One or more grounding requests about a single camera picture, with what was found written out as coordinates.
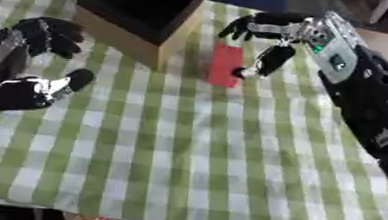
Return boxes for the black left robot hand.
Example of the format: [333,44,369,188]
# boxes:
[0,13,102,120]

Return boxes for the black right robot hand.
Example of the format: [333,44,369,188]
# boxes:
[212,6,319,86]

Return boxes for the tan cardboard box black inside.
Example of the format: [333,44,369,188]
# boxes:
[68,0,211,74]

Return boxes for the red rectangular block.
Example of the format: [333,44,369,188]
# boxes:
[204,38,248,89]

